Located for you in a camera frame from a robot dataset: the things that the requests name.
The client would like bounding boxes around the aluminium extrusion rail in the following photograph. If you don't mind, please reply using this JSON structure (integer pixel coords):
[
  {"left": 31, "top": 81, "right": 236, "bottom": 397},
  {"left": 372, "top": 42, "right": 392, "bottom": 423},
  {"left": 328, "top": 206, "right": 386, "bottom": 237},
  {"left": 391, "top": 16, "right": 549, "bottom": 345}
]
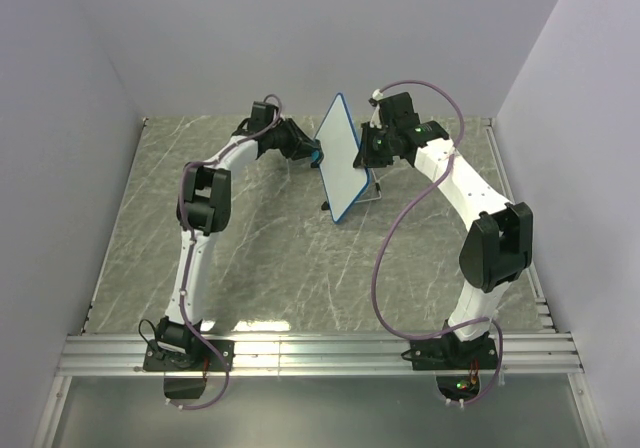
[{"left": 56, "top": 332, "right": 583, "bottom": 377}]

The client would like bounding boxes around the black wire whiteboard stand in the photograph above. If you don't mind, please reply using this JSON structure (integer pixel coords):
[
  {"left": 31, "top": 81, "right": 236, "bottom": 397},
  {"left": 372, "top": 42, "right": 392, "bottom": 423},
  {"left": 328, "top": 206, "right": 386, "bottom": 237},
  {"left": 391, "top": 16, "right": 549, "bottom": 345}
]
[{"left": 320, "top": 167, "right": 383, "bottom": 213}]

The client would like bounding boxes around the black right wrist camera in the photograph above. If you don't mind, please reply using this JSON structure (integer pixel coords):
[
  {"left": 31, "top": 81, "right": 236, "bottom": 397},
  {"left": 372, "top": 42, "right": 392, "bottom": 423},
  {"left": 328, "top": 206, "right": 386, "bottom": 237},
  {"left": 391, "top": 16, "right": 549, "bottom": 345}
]
[{"left": 379, "top": 92, "right": 420, "bottom": 129}]

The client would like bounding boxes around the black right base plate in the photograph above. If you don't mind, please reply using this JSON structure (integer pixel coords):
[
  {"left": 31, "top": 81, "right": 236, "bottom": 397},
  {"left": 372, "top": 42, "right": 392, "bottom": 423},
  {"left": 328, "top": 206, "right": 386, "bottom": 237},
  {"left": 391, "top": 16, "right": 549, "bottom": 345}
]
[{"left": 401, "top": 334, "right": 499, "bottom": 371}]

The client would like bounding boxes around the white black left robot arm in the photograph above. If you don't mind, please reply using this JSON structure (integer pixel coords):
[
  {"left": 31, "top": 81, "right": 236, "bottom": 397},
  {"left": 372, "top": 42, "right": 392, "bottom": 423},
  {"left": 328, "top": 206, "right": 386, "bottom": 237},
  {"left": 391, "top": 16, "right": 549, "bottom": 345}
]
[{"left": 155, "top": 118, "right": 323, "bottom": 370}]

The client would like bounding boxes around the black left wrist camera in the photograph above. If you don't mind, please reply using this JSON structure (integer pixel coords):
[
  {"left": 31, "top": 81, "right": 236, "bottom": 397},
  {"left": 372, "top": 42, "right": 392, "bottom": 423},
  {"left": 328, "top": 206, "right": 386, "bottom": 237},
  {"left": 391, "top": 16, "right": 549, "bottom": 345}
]
[{"left": 247, "top": 101, "right": 278, "bottom": 134}]

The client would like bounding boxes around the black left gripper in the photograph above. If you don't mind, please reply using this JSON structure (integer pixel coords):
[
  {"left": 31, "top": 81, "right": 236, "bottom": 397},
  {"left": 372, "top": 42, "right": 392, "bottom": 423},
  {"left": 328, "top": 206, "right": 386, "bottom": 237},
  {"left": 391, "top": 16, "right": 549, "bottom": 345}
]
[{"left": 266, "top": 119, "right": 320, "bottom": 161}]

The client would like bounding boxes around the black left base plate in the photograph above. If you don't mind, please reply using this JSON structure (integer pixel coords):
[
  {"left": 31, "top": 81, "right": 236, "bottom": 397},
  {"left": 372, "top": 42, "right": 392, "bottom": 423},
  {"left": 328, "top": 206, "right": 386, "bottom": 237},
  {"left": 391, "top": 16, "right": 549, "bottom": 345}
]
[{"left": 143, "top": 339, "right": 234, "bottom": 373}]

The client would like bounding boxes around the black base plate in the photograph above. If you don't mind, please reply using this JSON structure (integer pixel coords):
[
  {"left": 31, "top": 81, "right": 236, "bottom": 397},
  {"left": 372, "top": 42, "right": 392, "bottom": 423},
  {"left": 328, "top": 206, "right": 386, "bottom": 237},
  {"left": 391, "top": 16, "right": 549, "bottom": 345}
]
[
  {"left": 143, "top": 339, "right": 234, "bottom": 373},
  {"left": 401, "top": 334, "right": 499, "bottom": 371}
]

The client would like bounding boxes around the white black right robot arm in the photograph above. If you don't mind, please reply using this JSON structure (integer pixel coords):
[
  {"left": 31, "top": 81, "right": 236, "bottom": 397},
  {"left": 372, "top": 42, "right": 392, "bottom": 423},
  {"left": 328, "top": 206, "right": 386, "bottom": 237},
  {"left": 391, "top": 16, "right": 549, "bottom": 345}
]
[{"left": 356, "top": 122, "right": 533, "bottom": 368}]

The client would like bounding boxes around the blue framed whiteboard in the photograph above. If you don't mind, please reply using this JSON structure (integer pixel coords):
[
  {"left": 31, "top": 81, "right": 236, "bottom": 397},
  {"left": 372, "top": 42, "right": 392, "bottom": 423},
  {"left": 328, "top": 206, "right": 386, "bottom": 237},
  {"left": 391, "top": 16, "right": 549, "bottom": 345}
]
[{"left": 314, "top": 93, "right": 371, "bottom": 224}]

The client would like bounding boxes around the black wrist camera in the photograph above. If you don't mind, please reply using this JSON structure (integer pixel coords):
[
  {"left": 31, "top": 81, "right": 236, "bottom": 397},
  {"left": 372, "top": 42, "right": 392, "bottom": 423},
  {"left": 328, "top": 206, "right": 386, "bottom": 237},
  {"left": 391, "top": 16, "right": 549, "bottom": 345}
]
[
  {"left": 247, "top": 101, "right": 278, "bottom": 134},
  {"left": 379, "top": 92, "right": 420, "bottom": 129}
]

